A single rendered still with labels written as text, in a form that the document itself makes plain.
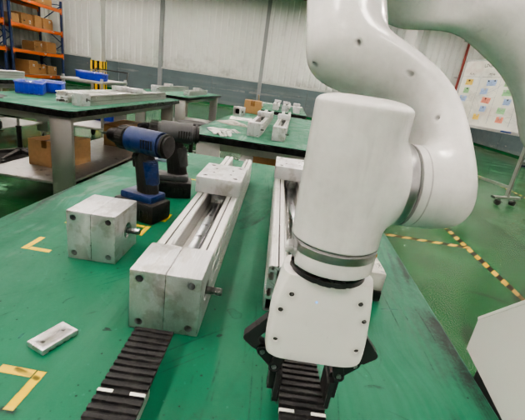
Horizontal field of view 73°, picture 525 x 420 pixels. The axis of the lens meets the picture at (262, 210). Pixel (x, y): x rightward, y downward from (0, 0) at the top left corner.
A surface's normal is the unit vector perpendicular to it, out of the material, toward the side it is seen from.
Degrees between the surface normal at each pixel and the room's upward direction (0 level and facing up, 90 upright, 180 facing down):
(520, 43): 115
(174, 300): 90
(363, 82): 136
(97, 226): 90
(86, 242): 90
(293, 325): 90
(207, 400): 0
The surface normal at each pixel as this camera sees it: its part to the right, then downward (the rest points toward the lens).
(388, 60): -0.30, 0.48
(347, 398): 0.14, -0.93
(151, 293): -0.05, 0.33
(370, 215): 0.29, 0.40
